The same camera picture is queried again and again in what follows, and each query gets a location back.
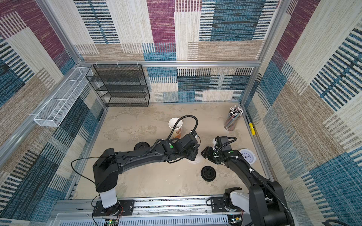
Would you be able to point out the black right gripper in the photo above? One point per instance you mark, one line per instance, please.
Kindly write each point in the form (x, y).
(209, 152)

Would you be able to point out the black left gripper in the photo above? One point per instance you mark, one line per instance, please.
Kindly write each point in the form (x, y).
(195, 152)

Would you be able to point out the black cup lid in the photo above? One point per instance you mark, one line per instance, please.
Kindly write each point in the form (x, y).
(208, 173)
(141, 145)

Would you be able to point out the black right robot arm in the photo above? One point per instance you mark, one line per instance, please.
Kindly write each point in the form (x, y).
(264, 201)

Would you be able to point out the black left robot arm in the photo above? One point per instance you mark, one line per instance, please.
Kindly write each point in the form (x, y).
(111, 164)

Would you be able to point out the white round clock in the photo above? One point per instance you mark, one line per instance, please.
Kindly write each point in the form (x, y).
(248, 155)

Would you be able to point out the yellow marker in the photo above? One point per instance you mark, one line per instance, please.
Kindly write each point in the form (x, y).
(252, 129)

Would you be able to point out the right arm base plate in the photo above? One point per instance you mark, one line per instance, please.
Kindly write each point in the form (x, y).
(218, 205)

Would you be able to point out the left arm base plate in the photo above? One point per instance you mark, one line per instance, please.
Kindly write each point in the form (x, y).
(122, 208)

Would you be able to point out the black wire shelf rack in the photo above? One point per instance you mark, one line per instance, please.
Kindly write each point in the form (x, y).
(119, 85)

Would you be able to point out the white mesh wall basket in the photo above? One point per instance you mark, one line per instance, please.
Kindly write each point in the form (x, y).
(59, 105)

